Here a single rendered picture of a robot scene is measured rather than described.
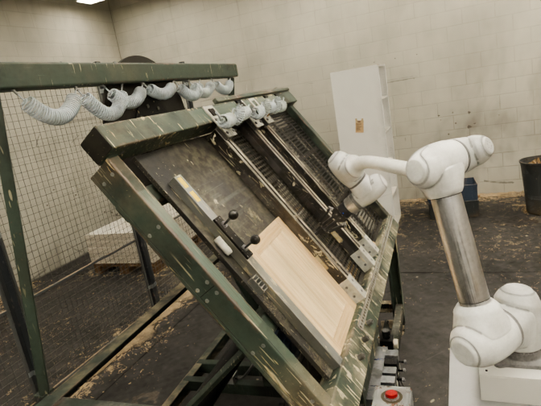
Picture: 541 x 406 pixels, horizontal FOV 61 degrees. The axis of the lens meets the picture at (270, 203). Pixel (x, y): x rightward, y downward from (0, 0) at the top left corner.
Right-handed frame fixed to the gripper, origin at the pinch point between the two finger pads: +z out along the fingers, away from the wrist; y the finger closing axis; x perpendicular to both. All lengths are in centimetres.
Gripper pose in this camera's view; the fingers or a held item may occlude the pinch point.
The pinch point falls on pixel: (317, 232)
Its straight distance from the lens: 225.9
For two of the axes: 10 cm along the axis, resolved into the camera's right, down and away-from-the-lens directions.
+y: -6.6, -7.5, 0.1
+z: -6.7, 6.0, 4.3
